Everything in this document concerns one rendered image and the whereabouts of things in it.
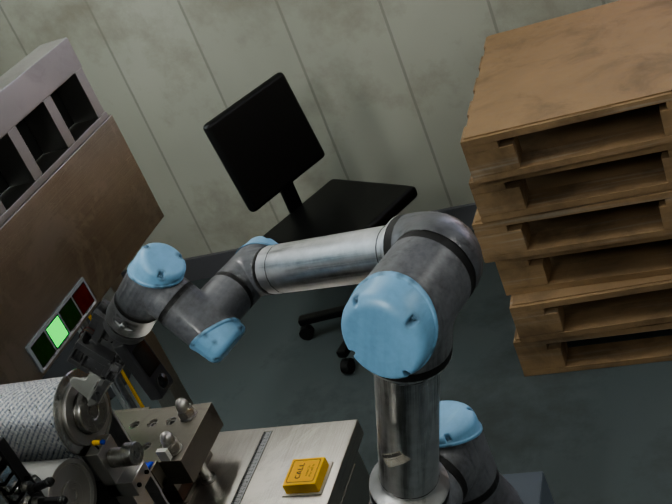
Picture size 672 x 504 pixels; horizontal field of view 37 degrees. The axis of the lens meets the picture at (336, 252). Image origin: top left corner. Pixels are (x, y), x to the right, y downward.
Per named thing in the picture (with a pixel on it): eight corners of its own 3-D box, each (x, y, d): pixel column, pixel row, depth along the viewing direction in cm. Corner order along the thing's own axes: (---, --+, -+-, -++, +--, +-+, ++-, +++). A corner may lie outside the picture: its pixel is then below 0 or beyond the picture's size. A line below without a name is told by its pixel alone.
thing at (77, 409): (91, 442, 166) (73, 405, 163) (81, 442, 166) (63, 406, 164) (113, 415, 172) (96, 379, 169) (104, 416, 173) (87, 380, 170)
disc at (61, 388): (65, 467, 162) (46, 379, 161) (62, 468, 162) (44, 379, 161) (119, 440, 175) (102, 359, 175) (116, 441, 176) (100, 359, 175)
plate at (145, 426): (194, 483, 188) (180, 460, 185) (30, 494, 204) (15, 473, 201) (223, 424, 200) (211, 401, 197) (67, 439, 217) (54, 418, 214)
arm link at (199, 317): (267, 304, 148) (210, 258, 149) (223, 352, 141) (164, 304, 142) (251, 328, 154) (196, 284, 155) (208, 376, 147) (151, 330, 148)
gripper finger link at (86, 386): (65, 389, 166) (84, 355, 160) (96, 407, 166) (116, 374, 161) (57, 401, 163) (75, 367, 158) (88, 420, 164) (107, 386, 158)
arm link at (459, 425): (509, 455, 159) (486, 392, 153) (475, 518, 151) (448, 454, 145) (445, 445, 167) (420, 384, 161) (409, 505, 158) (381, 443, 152)
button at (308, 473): (319, 492, 183) (314, 483, 182) (286, 494, 186) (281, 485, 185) (329, 465, 189) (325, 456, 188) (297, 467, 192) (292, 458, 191)
